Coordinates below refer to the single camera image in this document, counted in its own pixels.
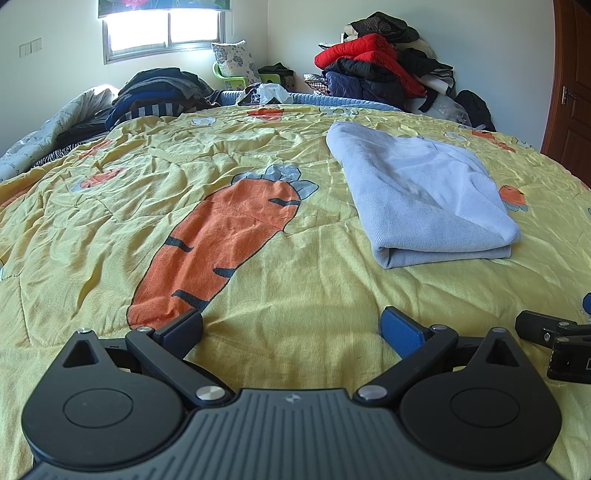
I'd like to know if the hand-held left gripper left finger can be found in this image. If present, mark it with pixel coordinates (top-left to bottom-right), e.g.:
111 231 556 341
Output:
62 308 234 408

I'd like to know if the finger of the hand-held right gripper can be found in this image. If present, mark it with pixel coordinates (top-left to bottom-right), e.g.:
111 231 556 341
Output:
515 310 579 345
547 325 591 384

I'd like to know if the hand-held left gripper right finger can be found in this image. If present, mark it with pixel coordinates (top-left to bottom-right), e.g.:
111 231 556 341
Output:
355 306 528 409

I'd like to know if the lavender long-sleeve shirt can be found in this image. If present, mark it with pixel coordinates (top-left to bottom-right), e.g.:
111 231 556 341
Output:
325 121 522 270

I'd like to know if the pile of dark clothes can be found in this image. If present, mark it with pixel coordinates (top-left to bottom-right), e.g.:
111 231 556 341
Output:
105 67 218 130

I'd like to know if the black white clothes heap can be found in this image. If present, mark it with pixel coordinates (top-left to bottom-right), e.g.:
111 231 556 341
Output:
399 39 458 100

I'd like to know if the yellow carrot print quilt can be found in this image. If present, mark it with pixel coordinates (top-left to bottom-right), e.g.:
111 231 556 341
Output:
0 104 591 480

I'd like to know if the black white striped cloth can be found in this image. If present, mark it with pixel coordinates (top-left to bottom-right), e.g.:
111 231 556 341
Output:
32 141 84 167

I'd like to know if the clear plastic bag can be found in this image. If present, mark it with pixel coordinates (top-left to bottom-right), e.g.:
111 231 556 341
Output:
422 95 472 125

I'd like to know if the black bag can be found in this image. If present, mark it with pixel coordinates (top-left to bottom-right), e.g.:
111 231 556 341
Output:
455 90 497 132

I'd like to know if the white floral quilt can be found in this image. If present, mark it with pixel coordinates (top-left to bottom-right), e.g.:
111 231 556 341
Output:
0 84 121 183

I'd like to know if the blue padded bed edge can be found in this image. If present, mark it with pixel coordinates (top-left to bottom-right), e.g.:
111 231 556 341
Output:
217 90 402 112

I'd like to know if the navy jacket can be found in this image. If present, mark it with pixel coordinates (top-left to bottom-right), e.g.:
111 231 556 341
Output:
323 58 411 112

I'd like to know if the green plastic chair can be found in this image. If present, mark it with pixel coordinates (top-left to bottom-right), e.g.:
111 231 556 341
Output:
212 62 259 90

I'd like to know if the white plastic bag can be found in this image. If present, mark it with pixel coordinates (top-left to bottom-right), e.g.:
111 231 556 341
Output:
252 83 289 104

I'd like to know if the checkered cloth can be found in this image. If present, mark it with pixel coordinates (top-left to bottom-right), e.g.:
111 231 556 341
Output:
304 73 331 95

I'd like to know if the dark cloth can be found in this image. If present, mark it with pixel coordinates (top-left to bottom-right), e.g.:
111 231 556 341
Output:
257 64 296 88

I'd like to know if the brown wooden door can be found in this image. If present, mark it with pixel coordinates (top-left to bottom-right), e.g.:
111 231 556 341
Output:
540 0 591 185

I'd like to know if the floral pillow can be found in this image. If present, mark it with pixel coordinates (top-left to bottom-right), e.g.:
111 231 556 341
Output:
211 41 262 79

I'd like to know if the red jacket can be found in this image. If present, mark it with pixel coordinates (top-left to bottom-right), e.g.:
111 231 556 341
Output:
314 33 421 95

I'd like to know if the window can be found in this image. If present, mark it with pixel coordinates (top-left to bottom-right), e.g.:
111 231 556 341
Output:
102 9 227 65

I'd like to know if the black jacket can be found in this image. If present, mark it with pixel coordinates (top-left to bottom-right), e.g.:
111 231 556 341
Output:
348 11 421 44

